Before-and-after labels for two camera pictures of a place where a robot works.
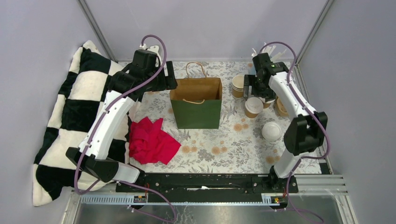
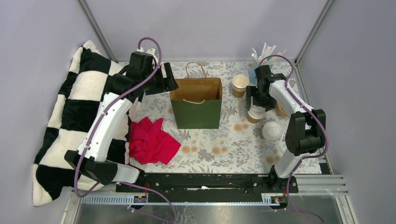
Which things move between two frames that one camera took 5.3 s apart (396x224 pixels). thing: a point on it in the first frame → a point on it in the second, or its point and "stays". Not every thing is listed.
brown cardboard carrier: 281,109 stays
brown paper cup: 250,114 → 252,120
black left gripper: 168,82 stays
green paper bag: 197,102 stays
